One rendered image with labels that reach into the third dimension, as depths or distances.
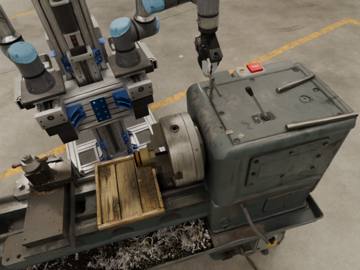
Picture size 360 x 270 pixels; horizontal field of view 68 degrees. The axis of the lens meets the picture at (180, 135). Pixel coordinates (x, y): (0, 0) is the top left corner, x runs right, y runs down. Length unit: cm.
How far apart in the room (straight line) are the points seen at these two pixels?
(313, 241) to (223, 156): 144
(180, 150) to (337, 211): 168
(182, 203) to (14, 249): 74
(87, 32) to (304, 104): 119
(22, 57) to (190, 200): 105
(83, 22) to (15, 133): 201
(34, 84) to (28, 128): 181
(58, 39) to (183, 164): 101
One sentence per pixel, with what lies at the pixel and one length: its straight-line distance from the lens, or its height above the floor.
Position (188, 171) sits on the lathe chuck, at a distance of 107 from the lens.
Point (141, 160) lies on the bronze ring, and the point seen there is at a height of 110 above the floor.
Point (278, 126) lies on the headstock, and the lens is 107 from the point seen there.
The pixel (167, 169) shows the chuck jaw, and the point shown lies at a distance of 108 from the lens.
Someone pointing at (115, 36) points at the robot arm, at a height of 134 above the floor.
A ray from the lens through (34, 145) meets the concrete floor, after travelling 313.
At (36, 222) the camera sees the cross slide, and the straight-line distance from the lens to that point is 133.
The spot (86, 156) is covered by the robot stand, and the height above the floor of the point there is 21.
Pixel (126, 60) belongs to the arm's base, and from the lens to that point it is 156.
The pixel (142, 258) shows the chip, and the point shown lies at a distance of 152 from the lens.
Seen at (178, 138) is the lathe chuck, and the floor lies 122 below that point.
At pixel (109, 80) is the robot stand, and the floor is 107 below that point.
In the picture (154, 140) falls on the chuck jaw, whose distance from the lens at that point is 115.
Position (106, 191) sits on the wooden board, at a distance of 137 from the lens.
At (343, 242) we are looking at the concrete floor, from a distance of 236.
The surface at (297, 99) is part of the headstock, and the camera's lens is 121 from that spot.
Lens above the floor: 201
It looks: 48 degrees down
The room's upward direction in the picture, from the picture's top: 6 degrees counter-clockwise
